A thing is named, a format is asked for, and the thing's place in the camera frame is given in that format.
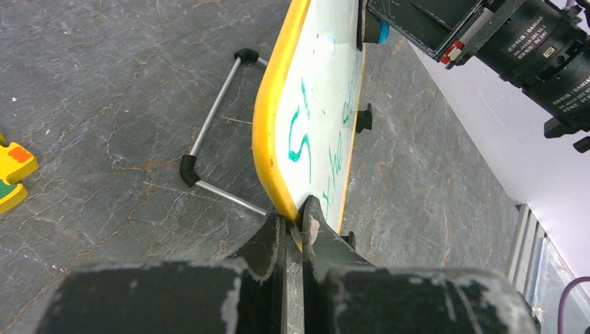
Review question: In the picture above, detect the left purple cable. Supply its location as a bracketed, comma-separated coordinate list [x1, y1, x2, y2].
[557, 276, 590, 334]

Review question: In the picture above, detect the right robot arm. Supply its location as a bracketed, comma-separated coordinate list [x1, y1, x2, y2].
[357, 0, 589, 138]

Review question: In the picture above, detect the blue whiteboard eraser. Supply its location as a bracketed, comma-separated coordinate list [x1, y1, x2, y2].
[361, 17, 390, 44]

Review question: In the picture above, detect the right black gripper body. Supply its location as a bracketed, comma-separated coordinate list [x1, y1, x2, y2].
[366, 0, 496, 64]

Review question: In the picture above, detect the yellow owl puzzle block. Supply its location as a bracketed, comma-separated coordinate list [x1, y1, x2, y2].
[1, 135, 39, 214]

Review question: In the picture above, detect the aluminium slotted rail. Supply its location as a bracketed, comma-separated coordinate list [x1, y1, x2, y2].
[507, 205, 589, 333]

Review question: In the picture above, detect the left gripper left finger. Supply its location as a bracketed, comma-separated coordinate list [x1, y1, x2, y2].
[37, 212, 287, 333]

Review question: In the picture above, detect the yellow framed whiteboard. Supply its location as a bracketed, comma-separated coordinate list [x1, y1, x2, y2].
[178, 0, 374, 252]

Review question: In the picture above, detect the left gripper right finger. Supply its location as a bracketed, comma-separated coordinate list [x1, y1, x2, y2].
[302, 196, 540, 333]

